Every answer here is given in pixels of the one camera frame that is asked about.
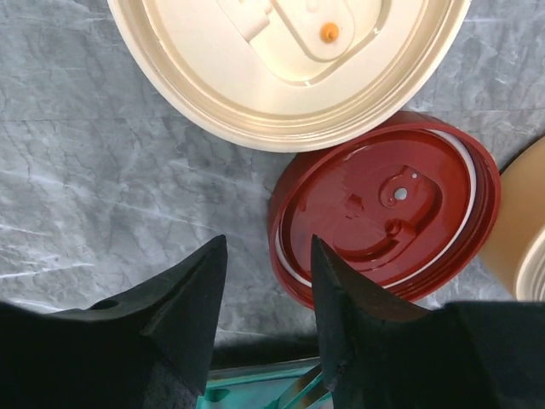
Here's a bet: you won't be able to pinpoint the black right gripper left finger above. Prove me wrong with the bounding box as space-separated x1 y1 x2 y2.
1 236 227 408

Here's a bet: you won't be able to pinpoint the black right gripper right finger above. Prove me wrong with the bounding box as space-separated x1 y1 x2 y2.
311 237 544 408

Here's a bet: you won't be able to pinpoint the metal food tongs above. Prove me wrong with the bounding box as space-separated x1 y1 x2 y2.
277 365 330 409

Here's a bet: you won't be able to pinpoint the dark red round lid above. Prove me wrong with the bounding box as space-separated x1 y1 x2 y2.
267 111 501 307

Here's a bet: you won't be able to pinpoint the cream round container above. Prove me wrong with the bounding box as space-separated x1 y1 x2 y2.
479 138 544 302

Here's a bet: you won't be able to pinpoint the cream round lid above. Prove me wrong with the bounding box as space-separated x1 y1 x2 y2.
109 1 470 153

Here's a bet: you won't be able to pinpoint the square teal ceramic plate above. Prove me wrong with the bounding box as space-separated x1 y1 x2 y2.
197 357 334 408

